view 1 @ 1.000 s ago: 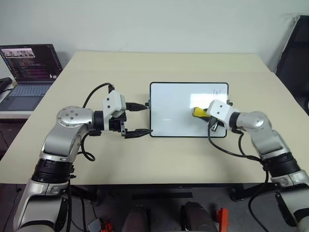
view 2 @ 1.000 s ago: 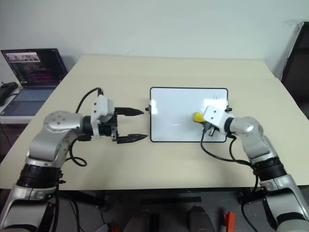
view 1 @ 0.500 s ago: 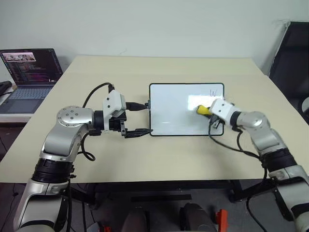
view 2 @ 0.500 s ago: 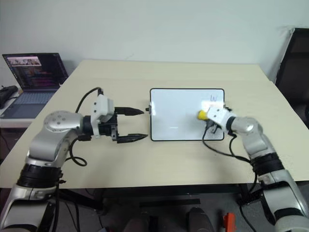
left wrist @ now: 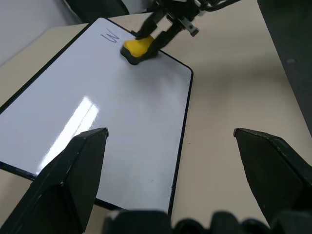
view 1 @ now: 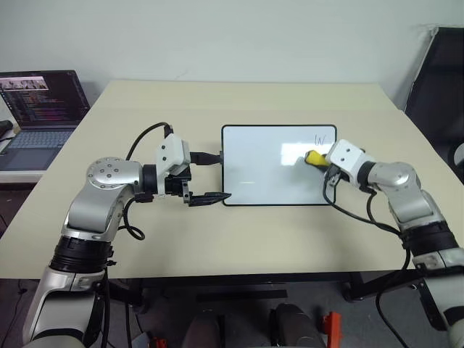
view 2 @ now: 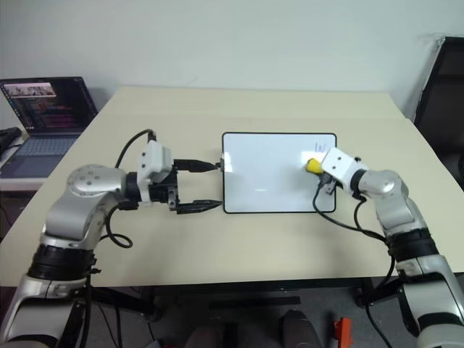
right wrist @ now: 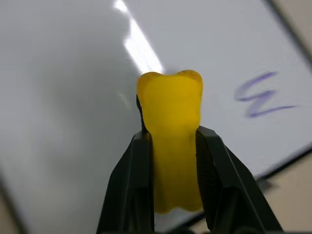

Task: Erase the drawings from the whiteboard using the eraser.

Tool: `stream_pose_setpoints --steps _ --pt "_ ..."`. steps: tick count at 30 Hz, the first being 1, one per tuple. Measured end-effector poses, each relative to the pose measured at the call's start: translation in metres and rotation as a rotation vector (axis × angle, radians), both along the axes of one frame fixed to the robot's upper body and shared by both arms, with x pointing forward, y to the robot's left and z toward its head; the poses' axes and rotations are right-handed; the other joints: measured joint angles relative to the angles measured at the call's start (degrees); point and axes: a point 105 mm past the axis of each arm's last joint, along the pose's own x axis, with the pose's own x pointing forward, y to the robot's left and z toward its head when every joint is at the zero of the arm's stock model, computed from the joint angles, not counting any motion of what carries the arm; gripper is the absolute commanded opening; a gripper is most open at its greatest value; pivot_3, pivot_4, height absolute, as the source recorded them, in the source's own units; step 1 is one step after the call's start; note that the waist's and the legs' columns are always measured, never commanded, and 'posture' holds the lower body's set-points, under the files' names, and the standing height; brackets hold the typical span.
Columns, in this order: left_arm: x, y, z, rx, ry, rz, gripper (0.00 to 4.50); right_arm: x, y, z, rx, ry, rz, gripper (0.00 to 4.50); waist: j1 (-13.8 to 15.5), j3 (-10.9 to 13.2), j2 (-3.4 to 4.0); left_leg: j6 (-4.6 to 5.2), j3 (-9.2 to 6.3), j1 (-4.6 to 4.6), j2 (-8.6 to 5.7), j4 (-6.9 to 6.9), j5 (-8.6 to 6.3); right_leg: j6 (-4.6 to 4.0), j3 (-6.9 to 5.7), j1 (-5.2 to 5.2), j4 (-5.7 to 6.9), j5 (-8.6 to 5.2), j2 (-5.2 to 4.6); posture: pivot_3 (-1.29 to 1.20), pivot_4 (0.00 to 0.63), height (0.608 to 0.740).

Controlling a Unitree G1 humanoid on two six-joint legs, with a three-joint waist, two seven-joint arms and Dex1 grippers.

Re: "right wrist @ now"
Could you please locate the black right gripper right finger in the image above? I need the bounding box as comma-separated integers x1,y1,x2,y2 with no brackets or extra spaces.
195,126,284,234

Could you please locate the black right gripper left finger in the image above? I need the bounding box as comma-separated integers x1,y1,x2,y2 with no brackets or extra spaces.
96,94,155,234

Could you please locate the yellow sponge eraser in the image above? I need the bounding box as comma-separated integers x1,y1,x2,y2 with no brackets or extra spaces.
136,69,204,215

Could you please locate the white whiteboard with dark frame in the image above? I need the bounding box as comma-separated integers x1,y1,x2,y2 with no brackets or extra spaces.
0,0,312,234

